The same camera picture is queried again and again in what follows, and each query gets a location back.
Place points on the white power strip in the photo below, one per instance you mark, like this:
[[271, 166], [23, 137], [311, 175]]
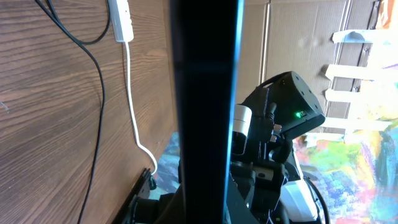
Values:
[[121, 20]]

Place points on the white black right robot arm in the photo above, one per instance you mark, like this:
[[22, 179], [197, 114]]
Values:
[[259, 179]]

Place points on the Samsung Galaxy smartphone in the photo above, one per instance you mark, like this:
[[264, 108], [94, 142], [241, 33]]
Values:
[[206, 38]]

